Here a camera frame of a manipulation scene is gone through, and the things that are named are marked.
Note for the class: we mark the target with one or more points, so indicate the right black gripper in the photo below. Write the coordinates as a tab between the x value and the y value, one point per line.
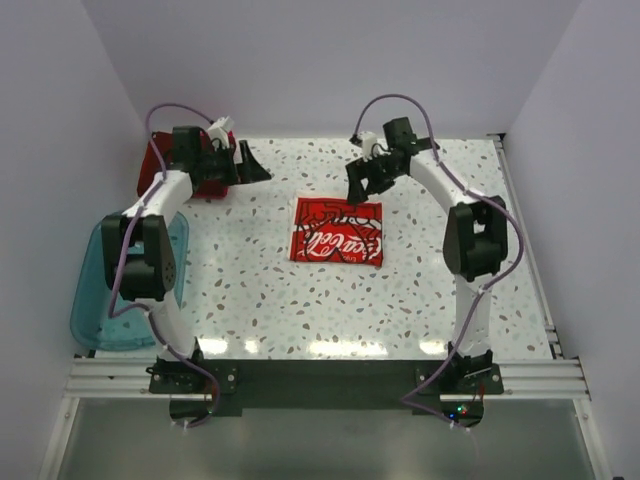
357	171

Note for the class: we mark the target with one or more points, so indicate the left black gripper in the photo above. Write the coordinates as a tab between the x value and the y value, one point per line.
250	170

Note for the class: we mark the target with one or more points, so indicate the white t-shirt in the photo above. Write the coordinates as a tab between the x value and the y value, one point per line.
330	230

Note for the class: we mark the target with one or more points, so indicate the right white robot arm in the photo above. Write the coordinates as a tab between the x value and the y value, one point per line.
475	240

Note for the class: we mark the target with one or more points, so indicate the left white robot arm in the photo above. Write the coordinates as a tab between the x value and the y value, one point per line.
140	266

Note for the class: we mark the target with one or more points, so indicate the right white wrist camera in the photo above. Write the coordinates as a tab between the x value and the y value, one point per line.
366	141

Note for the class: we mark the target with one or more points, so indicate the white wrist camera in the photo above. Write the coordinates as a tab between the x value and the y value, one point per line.
366	141
220	130

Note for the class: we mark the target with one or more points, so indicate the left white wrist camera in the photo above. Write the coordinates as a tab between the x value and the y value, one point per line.
220	130

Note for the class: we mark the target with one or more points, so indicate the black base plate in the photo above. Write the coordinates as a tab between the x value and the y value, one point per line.
228	388

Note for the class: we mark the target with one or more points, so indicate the aluminium frame rail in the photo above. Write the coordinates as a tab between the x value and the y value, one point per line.
92	378

